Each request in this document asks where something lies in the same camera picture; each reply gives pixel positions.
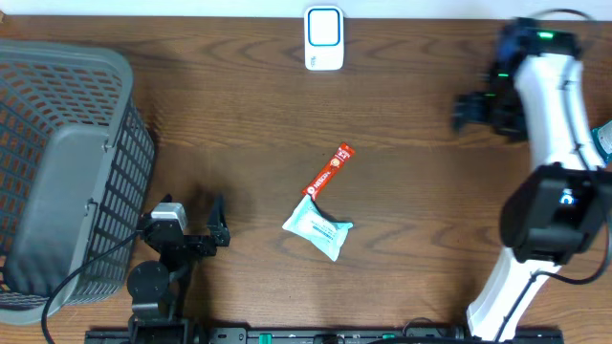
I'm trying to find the mint green wipes pack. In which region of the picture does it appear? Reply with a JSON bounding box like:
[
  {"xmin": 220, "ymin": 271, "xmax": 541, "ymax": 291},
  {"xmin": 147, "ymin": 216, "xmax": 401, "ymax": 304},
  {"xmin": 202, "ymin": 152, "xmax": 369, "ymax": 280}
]
[{"xmin": 282, "ymin": 195, "xmax": 353, "ymax": 262}]

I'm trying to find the teal mouthwash bottle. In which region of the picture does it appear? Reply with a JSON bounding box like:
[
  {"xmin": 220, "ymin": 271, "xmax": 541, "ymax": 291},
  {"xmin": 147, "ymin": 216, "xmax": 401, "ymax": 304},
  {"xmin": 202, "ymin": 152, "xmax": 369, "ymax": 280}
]
[{"xmin": 591, "ymin": 120, "xmax": 612, "ymax": 164}]

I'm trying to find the red Nescafe coffee stick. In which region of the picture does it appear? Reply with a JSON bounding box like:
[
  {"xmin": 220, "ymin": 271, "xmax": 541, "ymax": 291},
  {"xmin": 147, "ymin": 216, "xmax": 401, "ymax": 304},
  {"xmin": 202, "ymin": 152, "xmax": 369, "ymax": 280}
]
[{"xmin": 302, "ymin": 142, "xmax": 356, "ymax": 201}]

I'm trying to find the blue Oreo cookie pack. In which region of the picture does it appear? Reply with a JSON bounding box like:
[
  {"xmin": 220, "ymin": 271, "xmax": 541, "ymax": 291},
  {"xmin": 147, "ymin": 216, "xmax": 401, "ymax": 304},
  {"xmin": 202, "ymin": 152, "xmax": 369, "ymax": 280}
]
[{"xmin": 495, "ymin": 23, "xmax": 521, "ymax": 69}]

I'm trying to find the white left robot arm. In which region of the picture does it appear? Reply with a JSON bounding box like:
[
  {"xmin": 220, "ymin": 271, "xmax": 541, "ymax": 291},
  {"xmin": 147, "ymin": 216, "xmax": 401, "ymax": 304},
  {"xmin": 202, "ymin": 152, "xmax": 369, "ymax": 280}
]
[{"xmin": 127, "ymin": 195, "xmax": 230, "ymax": 344}]

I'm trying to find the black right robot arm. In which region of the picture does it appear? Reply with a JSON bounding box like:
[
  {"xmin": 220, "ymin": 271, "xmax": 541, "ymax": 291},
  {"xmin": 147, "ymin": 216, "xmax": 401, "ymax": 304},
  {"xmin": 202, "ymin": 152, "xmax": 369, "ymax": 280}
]
[{"xmin": 452, "ymin": 16, "xmax": 611, "ymax": 343}]

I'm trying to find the white barcode scanner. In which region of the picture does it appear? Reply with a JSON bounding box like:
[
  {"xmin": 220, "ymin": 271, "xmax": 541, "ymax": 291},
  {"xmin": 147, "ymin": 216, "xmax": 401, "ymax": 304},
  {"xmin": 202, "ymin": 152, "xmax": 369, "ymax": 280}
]
[{"xmin": 303, "ymin": 5, "xmax": 344, "ymax": 72}]

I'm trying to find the grey plastic shopping basket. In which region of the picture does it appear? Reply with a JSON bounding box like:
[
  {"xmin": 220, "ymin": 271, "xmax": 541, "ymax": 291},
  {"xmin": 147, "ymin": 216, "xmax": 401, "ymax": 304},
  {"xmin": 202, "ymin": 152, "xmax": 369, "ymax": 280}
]
[{"xmin": 1, "ymin": 40, "xmax": 155, "ymax": 325}]

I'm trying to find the black mounting rail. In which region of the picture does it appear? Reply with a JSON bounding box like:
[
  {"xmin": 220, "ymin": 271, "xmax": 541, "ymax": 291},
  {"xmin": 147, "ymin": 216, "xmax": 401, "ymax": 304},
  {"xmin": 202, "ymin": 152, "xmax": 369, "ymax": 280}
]
[{"xmin": 83, "ymin": 327, "xmax": 564, "ymax": 344}]

